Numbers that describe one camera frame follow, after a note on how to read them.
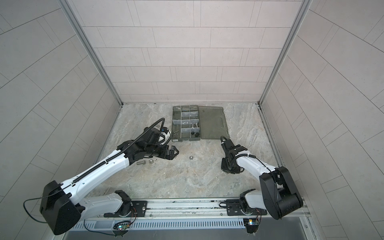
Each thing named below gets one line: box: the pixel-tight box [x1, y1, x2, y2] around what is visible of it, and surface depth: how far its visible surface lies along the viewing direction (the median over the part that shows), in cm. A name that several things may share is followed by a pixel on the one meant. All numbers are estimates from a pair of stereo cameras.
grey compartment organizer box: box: [171, 105, 230, 142], surface depth 105 cm
